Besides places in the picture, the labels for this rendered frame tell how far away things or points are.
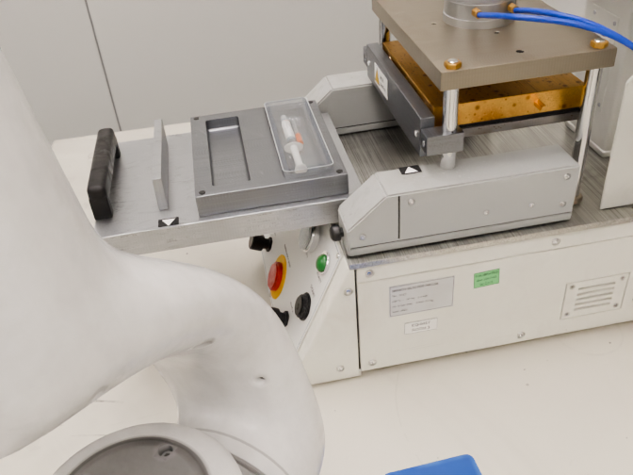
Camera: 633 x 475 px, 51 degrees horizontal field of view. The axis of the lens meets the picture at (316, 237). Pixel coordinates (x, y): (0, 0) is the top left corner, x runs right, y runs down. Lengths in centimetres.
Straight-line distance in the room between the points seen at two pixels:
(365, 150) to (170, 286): 68
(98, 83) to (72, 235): 217
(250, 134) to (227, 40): 149
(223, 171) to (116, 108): 163
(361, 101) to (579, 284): 37
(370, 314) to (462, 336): 13
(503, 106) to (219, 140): 34
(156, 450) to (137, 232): 46
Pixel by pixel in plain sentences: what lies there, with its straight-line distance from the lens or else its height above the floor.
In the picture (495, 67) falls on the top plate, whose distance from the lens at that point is 68.
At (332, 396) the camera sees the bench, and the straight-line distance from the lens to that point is 81.
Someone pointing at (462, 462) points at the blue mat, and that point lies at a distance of 75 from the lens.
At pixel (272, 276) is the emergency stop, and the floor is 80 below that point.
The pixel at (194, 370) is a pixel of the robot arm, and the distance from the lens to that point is 31.
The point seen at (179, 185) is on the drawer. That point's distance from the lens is 79.
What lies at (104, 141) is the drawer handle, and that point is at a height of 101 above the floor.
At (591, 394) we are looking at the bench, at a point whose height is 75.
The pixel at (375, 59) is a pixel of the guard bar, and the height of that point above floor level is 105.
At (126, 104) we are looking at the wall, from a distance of 239.
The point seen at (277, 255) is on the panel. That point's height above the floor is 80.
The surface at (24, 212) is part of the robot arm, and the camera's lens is 19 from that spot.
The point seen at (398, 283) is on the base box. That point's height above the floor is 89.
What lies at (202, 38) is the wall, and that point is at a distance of 229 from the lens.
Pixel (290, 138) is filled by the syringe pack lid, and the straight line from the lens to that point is 78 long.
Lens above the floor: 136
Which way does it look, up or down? 36 degrees down
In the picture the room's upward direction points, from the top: 5 degrees counter-clockwise
